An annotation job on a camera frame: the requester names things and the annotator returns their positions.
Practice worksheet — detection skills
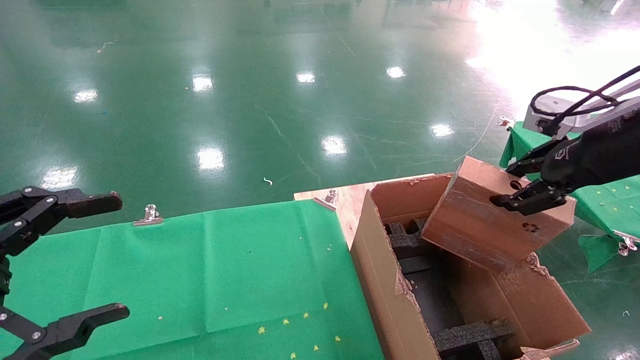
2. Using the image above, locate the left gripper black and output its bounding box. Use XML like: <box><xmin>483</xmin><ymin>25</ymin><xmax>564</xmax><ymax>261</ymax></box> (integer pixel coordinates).
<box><xmin>0</xmin><ymin>186</ymin><xmax>131</xmax><ymax>360</ymax></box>

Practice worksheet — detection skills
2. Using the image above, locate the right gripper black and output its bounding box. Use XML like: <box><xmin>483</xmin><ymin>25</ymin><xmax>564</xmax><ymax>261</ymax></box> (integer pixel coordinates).
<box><xmin>490</xmin><ymin>107</ymin><xmax>640</xmax><ymax>217</ymax></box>

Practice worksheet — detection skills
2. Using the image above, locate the small cardboard box with hole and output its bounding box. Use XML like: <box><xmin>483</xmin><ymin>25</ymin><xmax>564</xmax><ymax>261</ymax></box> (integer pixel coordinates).
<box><xmin>421</xmin><ymin>156</ymin><xmax>577</xmax><ymax>275</ymax></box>

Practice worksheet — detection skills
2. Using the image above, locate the large open cardboard carton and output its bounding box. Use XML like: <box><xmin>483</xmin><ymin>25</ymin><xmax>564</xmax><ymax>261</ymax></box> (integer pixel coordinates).
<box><xmin>350</xmin><ymin>172</ymin><xmax>592</xmax><ymax>360</ymax></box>

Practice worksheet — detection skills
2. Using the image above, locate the wrinkled green table cloth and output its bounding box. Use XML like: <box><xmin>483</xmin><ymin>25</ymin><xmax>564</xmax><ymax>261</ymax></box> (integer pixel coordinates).
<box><xmin>500</xmin><ymin>120</ymin><xmax>640</xmax><ymax>273</ymax></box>

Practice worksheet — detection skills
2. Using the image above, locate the dark grey flat panel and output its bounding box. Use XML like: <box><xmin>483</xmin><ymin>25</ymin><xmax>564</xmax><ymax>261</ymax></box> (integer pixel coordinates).
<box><xmin>399</xmin><ymin>255</ymin><xmax>468</xmax><ymax>331</ymax></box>

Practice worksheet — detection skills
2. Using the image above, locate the large green table cloth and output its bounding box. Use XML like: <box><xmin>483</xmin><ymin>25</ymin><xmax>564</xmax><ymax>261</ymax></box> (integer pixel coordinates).
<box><xmin>0</xmin><ymin>199</ymin><xmax>386</xmax><ymax>360</ymax></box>

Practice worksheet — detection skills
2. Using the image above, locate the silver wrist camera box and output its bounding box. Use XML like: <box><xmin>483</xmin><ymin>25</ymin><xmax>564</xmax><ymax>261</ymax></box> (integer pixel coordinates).
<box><xmin>523</xmin><ymin>95</ymin><xmax>593</xmax><ymax>138</ymax></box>

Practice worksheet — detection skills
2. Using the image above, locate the silver camera mounting bracket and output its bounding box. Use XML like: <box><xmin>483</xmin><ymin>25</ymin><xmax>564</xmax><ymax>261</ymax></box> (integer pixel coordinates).
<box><xmin>575</xmin><ymin>80</ymin><xmax>640</xmax><ymax>126</ymax></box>

